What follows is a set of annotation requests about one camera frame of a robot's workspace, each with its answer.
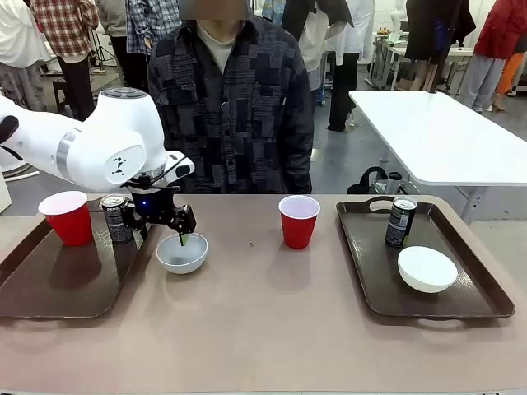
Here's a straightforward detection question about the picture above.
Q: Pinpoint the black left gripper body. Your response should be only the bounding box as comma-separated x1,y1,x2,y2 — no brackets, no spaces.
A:
121,175,183,226

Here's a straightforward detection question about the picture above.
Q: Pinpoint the black Pepsi can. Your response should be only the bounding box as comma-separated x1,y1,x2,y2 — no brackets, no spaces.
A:
100,193,136,245

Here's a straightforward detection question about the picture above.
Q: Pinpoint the grey-blue plastic bowl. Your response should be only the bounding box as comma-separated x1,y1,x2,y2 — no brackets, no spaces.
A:
155,232,209,276

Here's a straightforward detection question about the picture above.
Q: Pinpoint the red plastic cup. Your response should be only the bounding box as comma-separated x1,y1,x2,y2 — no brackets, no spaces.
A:
37,190,94,248
277,194,322,251

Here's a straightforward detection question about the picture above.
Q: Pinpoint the black can with green print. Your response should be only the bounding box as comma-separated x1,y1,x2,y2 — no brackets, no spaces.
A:
384,196,418,249

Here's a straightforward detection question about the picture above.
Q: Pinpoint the white plastic bowl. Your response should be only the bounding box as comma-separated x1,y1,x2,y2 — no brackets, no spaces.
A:
397,245,459,294

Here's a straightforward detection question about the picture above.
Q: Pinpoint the brown plastic serving tray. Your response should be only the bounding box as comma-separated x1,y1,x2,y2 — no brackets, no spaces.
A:
335,195,517,322
0,201,160,321

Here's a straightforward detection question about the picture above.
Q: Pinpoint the person in dark patchwork shirt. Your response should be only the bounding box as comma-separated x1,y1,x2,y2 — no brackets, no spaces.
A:
147,0,315,195

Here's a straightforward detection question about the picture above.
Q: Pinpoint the black stool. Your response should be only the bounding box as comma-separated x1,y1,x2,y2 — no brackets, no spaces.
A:
51,79,79,121

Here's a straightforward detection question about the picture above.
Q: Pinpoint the person in blue plaid shirt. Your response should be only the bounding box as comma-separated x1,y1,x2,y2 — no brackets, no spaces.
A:
125,0,183,55

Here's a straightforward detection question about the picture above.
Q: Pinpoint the person in grey hoodie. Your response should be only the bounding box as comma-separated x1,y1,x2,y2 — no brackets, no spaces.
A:
96,0,139,91

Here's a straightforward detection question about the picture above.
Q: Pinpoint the black bag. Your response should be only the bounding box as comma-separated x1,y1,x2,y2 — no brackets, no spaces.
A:
347,165,409,196

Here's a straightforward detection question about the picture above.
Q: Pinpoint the person in red plaid shirt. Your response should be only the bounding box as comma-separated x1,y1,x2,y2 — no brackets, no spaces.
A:
30,0,100,123

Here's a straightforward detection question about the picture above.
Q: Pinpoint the person in white coat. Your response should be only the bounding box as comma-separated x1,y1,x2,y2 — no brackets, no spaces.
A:
0,0,51,113

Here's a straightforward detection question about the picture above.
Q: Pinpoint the person in white shirt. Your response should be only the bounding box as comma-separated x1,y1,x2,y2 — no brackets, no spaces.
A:
282,0,376,133

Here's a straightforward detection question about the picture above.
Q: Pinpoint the grey metal desk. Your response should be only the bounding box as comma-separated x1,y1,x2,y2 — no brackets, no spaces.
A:
369,31,413,92

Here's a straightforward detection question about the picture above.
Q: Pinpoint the white folding table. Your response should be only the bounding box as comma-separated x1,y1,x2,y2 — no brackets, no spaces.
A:
347,90,527,225

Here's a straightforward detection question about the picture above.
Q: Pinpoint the person in dark long coat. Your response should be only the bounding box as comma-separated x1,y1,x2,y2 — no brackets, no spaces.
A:
404,0,477,93

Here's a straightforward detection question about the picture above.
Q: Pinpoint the person in red jacket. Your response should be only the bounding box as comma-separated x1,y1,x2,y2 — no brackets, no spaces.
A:
455,0,527,115

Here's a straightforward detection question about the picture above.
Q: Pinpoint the person in orange trousers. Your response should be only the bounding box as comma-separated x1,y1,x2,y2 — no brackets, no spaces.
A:
495,52,527,99

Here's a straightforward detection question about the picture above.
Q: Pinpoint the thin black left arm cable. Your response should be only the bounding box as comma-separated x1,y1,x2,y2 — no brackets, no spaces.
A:
119,155,187,189

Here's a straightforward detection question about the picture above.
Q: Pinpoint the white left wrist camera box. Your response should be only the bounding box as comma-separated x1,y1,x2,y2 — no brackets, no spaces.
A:
165,150,196,179

